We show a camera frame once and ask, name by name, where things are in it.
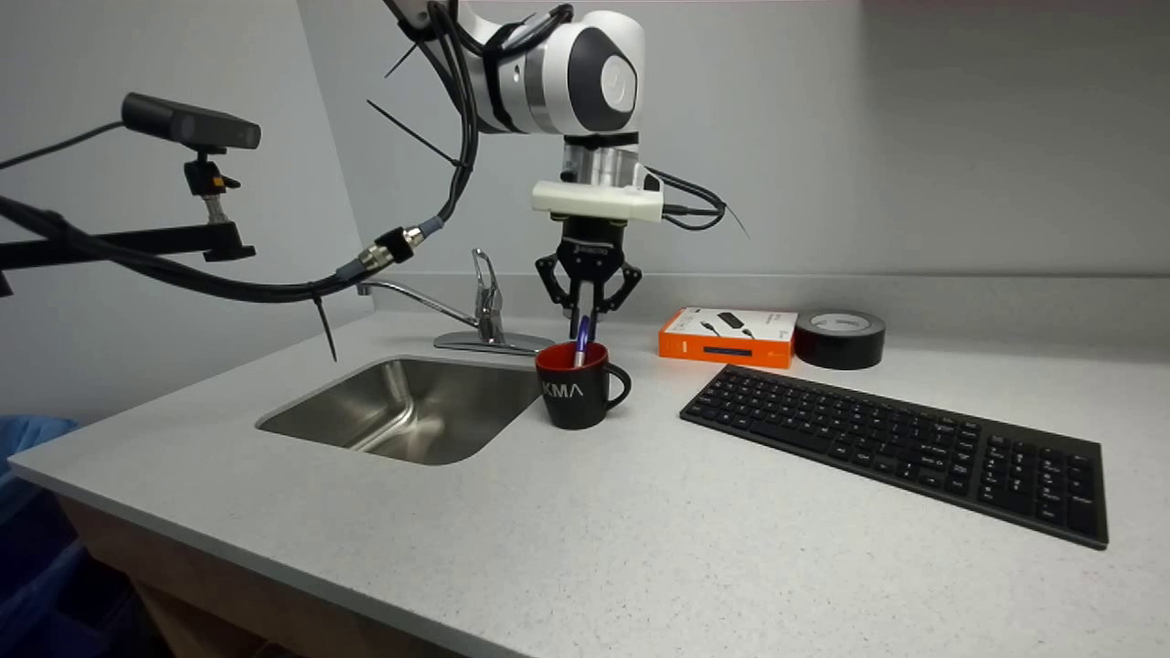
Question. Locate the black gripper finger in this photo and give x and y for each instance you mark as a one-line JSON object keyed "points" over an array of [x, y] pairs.
{"points": [[620, 284], [555, 284]]}

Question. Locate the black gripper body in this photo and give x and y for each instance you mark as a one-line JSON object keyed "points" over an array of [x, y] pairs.
{"points": [[589, 244]]}

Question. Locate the purple pen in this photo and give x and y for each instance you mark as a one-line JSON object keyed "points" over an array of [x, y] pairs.
{"points": [[583, 338]]}

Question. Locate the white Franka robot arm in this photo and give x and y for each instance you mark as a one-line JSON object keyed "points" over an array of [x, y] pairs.
{"points": [[560, 73]]}

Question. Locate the dark red-lined mug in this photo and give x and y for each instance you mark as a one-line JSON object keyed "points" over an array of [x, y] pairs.
{"points": [[576, 394]]}

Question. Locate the wooden counter base cabinet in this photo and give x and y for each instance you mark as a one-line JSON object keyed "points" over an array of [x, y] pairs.
{"points": [[231, 603]]}

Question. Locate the chrome faucet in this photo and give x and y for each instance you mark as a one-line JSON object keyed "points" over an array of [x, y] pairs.
{"points": [[488, 313]]}

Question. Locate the orange and white box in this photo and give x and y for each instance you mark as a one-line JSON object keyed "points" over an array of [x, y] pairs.
{"points": [[724, 338]]}

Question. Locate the stainless steel sink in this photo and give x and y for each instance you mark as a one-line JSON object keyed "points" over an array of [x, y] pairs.
{"points": [[408, 410]]}

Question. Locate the black tape roll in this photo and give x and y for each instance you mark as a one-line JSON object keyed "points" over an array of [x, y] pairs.
{"points": [[839, 338]]}

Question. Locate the black computer keyboard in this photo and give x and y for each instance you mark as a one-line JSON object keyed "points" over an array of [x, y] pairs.
{"points": [[899, 449]]}

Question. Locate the blue fabric object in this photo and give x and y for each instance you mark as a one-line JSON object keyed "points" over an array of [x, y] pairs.
{"points": [[40, 551]]}

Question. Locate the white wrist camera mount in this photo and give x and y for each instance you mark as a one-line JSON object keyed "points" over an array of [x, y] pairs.
{"points": [[597, 199]]}

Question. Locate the black exterior camera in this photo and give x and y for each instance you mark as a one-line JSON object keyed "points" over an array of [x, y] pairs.
{"points": [[186, 121]]}

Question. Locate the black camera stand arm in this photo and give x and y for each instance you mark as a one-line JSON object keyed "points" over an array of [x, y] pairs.
{"points": [[131, 244]]}

